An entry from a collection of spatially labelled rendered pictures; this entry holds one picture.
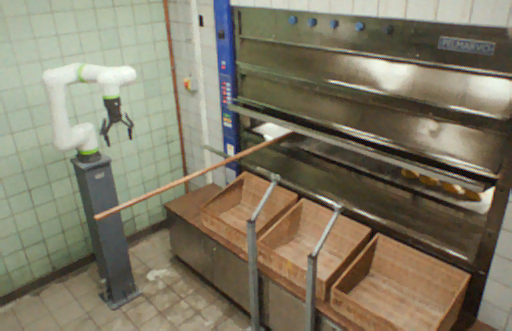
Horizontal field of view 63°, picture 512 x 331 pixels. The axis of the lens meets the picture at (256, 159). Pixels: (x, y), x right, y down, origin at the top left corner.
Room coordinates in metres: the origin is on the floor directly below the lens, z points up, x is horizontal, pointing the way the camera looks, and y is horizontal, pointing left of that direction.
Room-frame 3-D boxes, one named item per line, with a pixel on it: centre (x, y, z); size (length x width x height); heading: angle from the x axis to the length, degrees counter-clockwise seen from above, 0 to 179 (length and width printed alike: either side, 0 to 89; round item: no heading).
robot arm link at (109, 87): (2.23, 0.77, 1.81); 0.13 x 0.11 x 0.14; 148
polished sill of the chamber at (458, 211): (2.41, -0.54, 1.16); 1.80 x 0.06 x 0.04; 43
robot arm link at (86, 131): (2.57, 1.13, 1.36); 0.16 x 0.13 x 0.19; 149
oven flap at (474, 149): (2.39, -0.52, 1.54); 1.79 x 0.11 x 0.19; 43
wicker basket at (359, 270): (1.75, -0.75, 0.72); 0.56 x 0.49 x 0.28; 44
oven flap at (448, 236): (2.39, -0.52, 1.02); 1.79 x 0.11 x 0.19; 43
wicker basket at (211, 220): (2.63, 0.07, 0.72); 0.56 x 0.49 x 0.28; 44
